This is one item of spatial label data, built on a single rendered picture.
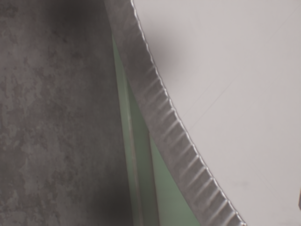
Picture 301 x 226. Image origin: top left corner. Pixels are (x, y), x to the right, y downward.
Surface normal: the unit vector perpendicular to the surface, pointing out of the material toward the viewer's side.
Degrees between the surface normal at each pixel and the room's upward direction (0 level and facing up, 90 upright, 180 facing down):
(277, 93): 90
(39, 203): 0
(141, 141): 0
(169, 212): 90
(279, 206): 90
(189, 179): 91
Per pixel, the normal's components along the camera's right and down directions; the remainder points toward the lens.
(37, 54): 0.66, -0.15
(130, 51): -0.76, 0.04
